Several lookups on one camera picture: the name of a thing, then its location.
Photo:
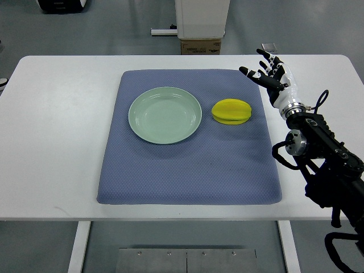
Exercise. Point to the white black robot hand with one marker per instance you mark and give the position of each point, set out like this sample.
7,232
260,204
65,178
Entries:
279,82

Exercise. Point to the yellow starfruit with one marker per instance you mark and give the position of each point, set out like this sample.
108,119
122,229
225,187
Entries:
231,111

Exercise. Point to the black white robot base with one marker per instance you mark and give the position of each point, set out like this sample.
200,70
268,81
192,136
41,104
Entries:
62,6

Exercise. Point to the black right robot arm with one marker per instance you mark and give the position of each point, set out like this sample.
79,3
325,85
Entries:
332,172

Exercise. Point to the small grey metal plate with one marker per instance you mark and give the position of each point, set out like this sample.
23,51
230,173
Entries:
269,47

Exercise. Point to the light green plate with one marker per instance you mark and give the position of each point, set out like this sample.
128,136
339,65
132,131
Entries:
165,115

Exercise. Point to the grey metal floor plate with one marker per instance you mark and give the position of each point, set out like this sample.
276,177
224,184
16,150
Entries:
186,260

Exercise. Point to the brown cardboard box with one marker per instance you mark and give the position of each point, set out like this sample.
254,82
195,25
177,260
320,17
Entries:
200,46

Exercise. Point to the blue quilted mat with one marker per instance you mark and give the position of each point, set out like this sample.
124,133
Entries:
217,165

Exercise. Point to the white metal bar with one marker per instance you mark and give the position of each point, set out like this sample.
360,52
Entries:
163,32

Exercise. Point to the right white table leg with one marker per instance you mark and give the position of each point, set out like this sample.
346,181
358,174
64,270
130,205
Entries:
288,247

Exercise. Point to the white table leg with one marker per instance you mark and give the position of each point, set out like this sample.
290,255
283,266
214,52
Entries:
79,247
288,247

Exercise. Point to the left white table leg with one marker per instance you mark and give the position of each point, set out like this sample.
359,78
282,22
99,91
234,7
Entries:
79,247

